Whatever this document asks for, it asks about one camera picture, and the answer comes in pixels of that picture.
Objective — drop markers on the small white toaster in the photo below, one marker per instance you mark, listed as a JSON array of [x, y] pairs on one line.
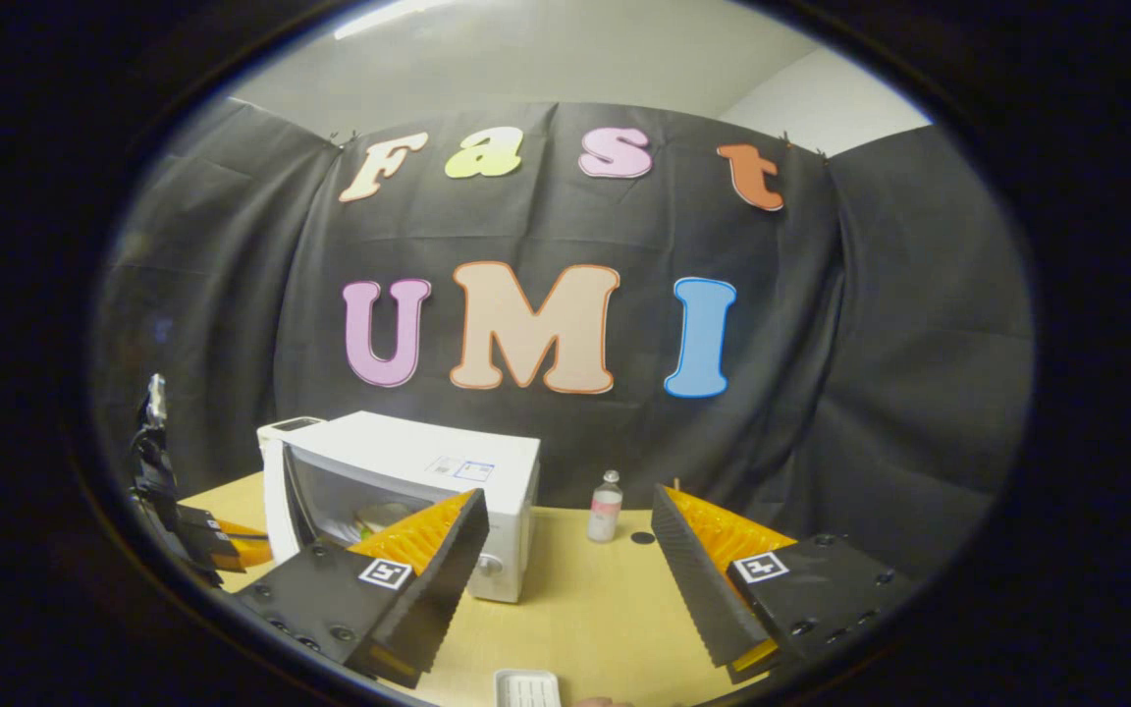
[[291, 425]]

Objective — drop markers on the white microwave oven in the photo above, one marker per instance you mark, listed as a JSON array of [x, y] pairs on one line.
[[399, 452]]

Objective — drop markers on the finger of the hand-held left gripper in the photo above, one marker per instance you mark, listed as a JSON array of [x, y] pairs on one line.
[[243, 550]]

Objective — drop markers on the white rectangular tray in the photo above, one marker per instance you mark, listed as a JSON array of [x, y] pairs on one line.
[[526, 689]]

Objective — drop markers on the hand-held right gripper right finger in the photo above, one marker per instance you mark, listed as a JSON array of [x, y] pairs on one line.
[[693, 589]]

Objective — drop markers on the small clear plastic bottle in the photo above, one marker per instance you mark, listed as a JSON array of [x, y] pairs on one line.
[[605, 516]]

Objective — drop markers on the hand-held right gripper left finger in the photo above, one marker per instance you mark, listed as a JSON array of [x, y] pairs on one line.
[[448, 579]]

